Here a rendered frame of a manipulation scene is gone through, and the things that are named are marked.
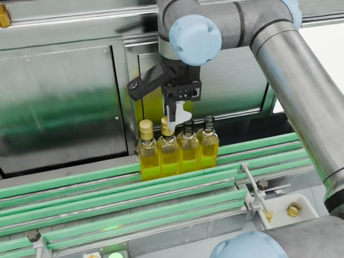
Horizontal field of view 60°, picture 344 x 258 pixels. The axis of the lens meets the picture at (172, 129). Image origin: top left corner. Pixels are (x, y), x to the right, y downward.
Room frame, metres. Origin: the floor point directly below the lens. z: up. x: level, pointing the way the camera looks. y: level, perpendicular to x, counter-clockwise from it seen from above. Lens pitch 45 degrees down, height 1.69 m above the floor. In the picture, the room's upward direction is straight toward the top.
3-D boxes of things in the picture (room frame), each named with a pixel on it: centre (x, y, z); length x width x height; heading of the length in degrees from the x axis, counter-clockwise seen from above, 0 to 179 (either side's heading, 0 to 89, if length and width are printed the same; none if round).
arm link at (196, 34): (0.47, -0.05, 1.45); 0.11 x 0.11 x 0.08; 12
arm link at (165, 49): (0.57, -0.01, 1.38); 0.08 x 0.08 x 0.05
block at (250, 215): (0.52, -0.24, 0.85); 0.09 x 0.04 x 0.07; 14
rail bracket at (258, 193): (0.50, -0.24, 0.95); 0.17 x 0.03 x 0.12; 14
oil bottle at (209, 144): (0.59, -0.10, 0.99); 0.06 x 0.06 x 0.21; 15
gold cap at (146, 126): (0.55, 0.07, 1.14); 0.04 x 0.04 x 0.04
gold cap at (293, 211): (0.52, -0.41, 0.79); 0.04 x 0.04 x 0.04
